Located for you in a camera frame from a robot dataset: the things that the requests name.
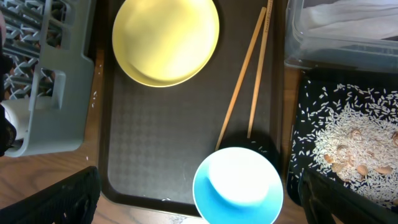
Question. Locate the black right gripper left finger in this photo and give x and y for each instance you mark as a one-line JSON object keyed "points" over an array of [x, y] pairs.
{"points": [[72, 200]]}

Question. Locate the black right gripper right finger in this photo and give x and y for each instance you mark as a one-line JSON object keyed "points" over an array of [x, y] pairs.
{"points": [[323, 199]]}

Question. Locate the rice and shell waste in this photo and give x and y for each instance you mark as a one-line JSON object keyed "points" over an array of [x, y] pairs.
{"points": [[354, 143]]}

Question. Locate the light blue bowl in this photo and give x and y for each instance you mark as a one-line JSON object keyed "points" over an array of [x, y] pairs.
{"points": [[237, 185]]}

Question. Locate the white cup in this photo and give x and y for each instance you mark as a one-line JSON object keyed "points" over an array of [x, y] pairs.
{"points": [[18, 114]]}

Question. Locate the white paper napkin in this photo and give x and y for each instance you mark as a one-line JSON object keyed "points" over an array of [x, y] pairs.
{"points": [[369, 19]]}

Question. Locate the black plastic bin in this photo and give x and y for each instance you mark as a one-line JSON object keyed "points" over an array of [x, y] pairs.
{"points": [[342, 133]]}

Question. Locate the dark brown serving tray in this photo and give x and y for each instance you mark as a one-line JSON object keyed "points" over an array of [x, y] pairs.
{"points": [[153, 139]]}

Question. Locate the clear plastic bin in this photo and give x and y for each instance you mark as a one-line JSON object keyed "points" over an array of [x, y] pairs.
{"points": [[304, 49]]}

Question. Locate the grey dish rack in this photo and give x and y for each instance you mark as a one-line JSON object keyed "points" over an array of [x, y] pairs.
{"points": [[47, 44]]}

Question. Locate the wooden chopstick left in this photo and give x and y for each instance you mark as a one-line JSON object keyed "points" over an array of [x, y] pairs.
{"points": [[241, 76]]}

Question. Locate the wooden chopstick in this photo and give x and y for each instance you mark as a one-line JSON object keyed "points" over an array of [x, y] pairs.
{"points": [[241, 76], [260, 64]]}

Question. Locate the yellow plate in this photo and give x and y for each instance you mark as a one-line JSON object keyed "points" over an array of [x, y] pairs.
{"points": [[161, 43]]}

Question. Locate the wooden chopstick right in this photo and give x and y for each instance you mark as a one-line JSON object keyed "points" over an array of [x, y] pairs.
{"points": [[260, 64]]}

